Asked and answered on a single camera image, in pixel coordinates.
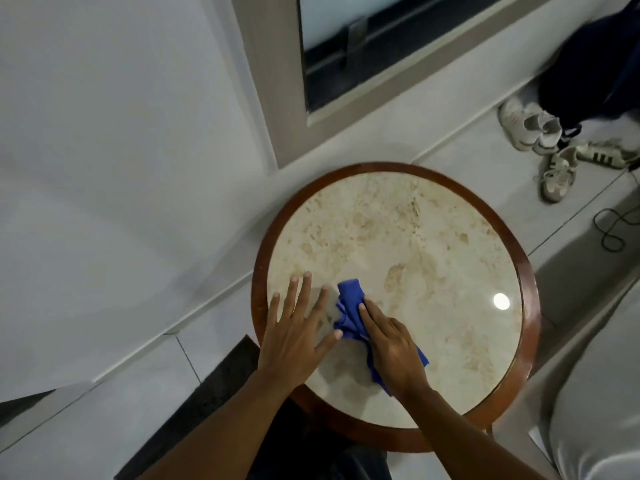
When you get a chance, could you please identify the person's left hand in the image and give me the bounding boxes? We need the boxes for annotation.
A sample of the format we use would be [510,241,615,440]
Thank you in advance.
[257,272,344,391]

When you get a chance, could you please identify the white sneaker with dark stripes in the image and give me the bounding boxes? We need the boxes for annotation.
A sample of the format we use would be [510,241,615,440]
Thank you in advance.
[539,146,582,204]
[574,139,640,170]

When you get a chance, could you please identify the person's left forearm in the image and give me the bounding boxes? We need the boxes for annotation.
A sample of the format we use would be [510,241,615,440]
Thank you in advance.
[134,367,307,480]

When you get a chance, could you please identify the round marble table, wooden rim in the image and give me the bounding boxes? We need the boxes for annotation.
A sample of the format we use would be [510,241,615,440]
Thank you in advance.
[250,162,542,454]

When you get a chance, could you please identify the blue cleaning cloth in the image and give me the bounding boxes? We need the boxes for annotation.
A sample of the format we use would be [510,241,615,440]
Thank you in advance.
[333,278,430,397]

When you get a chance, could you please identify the dark backpack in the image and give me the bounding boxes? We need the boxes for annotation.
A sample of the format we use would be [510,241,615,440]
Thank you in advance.
[537,0,640,131]

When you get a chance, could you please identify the person's dark trousers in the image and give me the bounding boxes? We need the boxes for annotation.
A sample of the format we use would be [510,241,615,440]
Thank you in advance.
[250,397,393,480]

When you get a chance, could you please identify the metal window handle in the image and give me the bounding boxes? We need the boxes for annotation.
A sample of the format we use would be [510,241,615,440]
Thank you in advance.
[341,17,369,63]

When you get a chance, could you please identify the window with beige frame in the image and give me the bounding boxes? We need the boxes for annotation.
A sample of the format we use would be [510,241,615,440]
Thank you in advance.
[229,0,563,169]

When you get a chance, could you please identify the person's right hand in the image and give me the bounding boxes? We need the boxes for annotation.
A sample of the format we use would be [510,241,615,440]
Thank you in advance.
[357,297,433,400]

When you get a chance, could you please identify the person's right forearm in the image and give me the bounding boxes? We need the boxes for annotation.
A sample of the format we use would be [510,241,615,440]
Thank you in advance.
[397,386,548,480]

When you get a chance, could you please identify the black cable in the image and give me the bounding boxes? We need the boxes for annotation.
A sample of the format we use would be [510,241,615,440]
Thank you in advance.
[593,167,640,253]

